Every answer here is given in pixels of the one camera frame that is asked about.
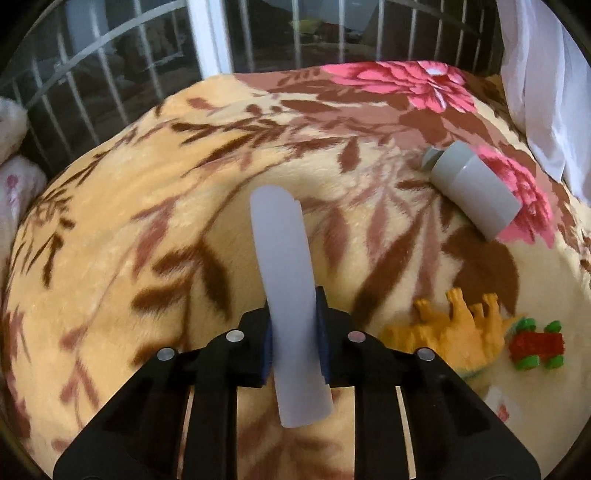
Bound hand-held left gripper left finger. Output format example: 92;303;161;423
53;298;274;480

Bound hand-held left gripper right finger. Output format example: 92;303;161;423
316;286;541;480

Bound translucent white tube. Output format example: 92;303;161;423
249;185;333;428

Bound orange toy dinosaur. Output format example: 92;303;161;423
383;287;527;374

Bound floral plush blanket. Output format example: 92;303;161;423
0;60;591;480

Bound red toy car green wheels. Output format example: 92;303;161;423
508;318;566;371

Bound grey plastic cylinder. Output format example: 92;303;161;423
421;141;521;242

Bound white window security bars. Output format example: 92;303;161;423
0;0;504;176

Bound sheer pink-white curtain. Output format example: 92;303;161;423
496;0;591;206

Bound white window frame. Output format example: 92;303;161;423
0;0;236;93

